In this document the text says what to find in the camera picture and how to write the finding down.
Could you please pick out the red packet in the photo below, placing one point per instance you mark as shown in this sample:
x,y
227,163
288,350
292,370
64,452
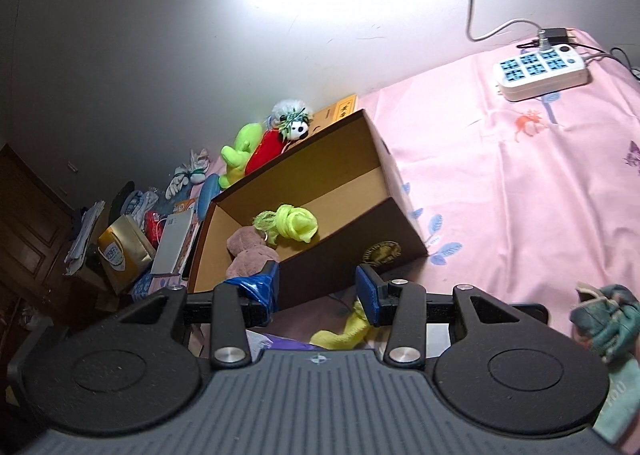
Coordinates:
x,y
152,225

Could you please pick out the light mint soft cloth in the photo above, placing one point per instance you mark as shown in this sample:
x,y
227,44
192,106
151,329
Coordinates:
x,y
620,405

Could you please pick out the pink printed bedsheet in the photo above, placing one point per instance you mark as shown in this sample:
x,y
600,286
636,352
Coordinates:
x,y
500,185

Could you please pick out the red plush toy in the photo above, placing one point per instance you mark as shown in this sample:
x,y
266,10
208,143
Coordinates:
x,y
265,151

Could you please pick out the yellow cardboard box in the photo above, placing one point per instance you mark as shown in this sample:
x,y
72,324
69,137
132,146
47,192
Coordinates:
x,y
340,110

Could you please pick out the white power strip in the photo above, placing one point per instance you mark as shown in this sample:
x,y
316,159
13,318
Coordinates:
x,y
540,80

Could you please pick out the gold paper bag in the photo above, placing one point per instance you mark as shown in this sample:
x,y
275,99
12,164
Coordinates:
x,y
125,255

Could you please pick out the yellow-green cloth bundle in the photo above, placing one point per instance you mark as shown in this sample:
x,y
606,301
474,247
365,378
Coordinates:
x,y
295,227

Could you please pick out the wooden cabinet door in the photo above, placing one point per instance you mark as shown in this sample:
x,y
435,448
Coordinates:
x,y
30,215

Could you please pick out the white flat box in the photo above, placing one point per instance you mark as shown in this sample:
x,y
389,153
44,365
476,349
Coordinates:
x,y
172,242

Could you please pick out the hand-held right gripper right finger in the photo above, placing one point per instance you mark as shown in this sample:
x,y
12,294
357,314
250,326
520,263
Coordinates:
x,y
367,297

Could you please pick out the bright green plush toy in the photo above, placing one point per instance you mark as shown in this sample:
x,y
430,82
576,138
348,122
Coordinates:
x,y
240,150

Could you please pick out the black charger plug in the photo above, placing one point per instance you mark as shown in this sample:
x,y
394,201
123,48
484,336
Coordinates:
x,y
555,35

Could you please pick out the teal cloth bundle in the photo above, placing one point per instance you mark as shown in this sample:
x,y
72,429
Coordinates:
x,y
610,325

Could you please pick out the yellow soft cloth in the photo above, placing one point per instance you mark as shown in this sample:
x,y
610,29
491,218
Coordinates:
x,y
340,335

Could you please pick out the orange white packet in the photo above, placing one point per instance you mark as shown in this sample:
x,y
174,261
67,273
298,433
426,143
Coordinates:
x,y
184,206

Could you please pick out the purple tissue pack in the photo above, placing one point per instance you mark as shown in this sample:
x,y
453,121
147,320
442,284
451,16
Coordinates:
x,y
287,345

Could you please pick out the pink plush toy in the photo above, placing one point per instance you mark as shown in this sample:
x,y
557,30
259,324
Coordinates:
x,y
250,250

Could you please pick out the stack of papers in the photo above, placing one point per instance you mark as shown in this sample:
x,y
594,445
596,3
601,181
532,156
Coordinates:
x,y
85,235

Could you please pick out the blue fabric pouch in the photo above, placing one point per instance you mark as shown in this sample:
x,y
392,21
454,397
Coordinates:
x,y
207,195

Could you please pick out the brown cardboard box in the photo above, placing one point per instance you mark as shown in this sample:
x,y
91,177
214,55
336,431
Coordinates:
x,y
350,235

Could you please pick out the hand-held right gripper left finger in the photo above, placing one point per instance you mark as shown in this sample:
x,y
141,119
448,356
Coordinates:
x,y
271,285

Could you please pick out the blue white cloth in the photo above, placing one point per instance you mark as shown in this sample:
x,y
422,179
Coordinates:
x,y
137,202

